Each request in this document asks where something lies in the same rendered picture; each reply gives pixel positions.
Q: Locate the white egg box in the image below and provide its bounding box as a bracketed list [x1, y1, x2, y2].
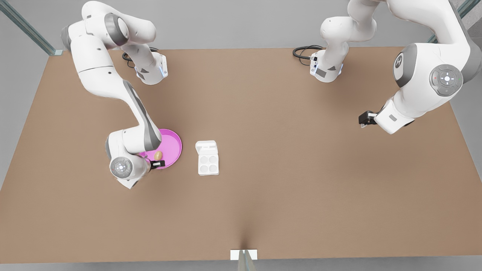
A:
[195, 140, 220, 176]

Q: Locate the pink round plate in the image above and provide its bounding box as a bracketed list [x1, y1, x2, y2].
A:
[140, 129, 183, 170]

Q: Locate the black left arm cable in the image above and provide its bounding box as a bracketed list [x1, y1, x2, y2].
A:
[293, 45, 325, 66]

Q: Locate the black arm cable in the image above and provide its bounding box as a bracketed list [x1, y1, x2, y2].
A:
[122, 47, 159, 69]
[293, 45, 325, 66]

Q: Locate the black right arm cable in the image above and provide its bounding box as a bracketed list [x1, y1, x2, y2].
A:
[122, 47, 159, 69]

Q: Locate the silver frame post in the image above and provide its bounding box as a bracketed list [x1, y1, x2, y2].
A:
[230, 249, 258, 271]
[427, 0, 482, 44]
[0, 0, 63, 56]

